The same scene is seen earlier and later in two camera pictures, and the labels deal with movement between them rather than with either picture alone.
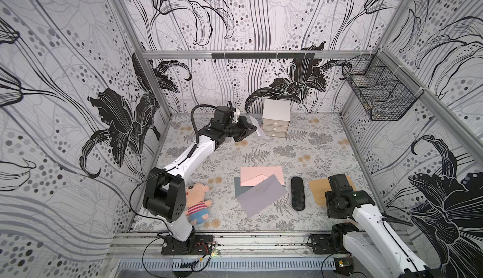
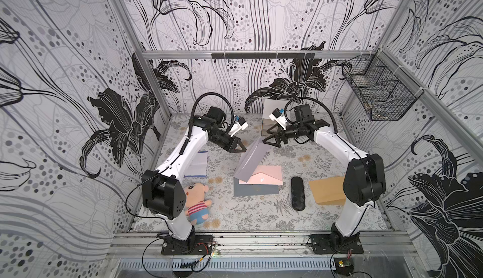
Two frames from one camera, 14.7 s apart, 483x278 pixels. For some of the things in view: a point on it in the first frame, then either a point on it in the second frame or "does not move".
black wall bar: (263, 55) does not move
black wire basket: (385, 92) does not move
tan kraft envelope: (320, 187) does not move
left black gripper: (243, 130) → (229, 144)
